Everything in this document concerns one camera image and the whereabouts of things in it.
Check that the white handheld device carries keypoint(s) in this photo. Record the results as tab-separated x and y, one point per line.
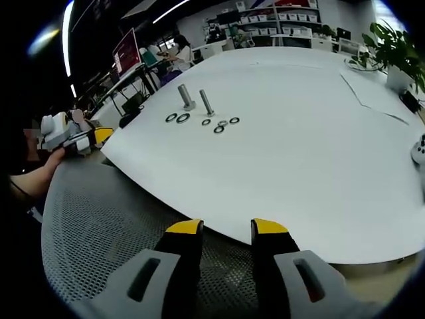
419	151

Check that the small metal washer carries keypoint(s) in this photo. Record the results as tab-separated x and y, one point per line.
234	120
206	122
223	123
218	129

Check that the red screen monitor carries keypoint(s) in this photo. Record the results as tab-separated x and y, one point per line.
127	53

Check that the thin threaded stud bolt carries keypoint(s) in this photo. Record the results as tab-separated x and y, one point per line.
206	103

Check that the white plant pot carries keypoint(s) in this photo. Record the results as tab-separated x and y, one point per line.
398	78

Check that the person's left hand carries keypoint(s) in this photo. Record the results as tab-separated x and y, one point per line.
57	155

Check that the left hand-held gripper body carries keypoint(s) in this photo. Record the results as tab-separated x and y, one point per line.
61	133

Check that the black power adapter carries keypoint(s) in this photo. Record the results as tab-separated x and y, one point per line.
411	101

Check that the grey mesh chair back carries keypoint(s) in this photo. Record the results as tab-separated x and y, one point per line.
109	232

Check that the long ceiling light strip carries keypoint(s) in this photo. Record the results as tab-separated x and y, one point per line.
67	40
171	10

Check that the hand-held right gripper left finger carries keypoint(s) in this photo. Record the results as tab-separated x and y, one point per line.
156	276

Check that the thick threaded stud bolt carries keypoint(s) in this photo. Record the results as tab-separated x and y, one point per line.
184	96

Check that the white storage shelving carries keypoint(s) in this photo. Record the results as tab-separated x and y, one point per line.
282	20

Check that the large metal washer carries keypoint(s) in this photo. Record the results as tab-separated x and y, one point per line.
183	118
171	117

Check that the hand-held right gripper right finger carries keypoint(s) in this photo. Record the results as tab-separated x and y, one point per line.
299	279

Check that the green potted plant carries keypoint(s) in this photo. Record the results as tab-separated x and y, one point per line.
395	46

